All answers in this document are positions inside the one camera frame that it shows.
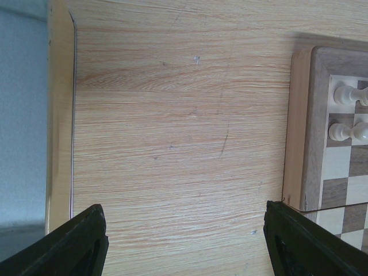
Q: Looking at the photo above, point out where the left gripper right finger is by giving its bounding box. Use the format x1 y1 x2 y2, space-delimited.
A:
263 201 367 275

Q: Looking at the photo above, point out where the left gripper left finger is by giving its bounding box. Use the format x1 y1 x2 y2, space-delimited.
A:
1 204 109 275

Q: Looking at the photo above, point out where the wooden chess board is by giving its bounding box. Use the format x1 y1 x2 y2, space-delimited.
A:
282 46 367 252

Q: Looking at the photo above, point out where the gold tin lid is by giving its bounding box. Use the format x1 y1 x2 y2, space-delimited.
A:
1 1 76 259

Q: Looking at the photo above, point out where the white rook piece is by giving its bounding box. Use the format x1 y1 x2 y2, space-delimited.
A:
333 86 367 106

